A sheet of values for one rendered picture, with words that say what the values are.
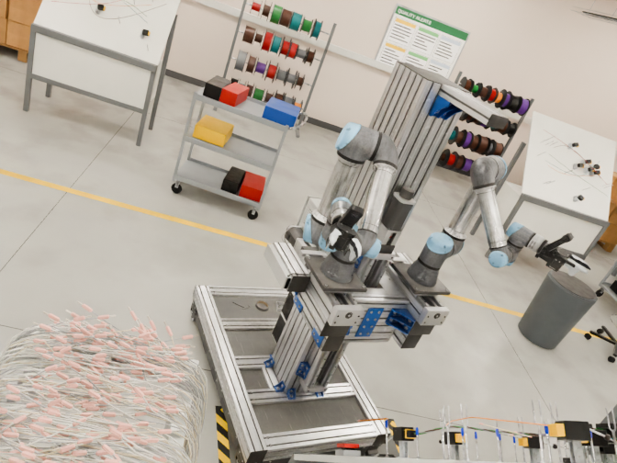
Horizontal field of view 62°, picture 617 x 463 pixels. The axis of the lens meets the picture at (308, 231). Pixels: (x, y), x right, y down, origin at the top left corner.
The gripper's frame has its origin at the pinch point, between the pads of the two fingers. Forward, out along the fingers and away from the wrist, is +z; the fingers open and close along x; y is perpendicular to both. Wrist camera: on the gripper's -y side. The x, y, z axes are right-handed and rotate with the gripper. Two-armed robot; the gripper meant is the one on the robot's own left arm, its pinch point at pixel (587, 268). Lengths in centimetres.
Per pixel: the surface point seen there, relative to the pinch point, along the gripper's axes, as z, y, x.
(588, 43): -207, -5, -710
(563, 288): -13, 128, -223
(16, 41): -650, 145, -44
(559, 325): 2, 161, -222
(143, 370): -47, -17, 183
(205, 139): -315, 109, -62
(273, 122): -267, 74, -93
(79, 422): -41, -21, 199
